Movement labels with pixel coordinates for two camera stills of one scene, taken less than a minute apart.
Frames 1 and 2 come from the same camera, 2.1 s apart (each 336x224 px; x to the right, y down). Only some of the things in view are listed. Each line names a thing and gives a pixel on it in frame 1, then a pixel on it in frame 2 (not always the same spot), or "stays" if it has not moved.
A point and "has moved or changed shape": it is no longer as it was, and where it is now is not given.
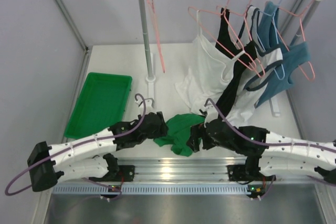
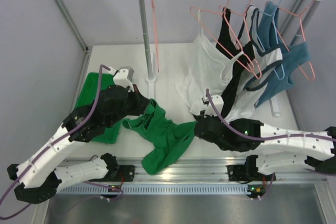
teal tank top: (294, 54) stays
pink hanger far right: (301, 28) stays
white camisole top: (203, 82) stays
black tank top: (227, 42) stays
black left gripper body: (159, 125) to (137, 99)
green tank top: (178, 127) has moved or changed shape
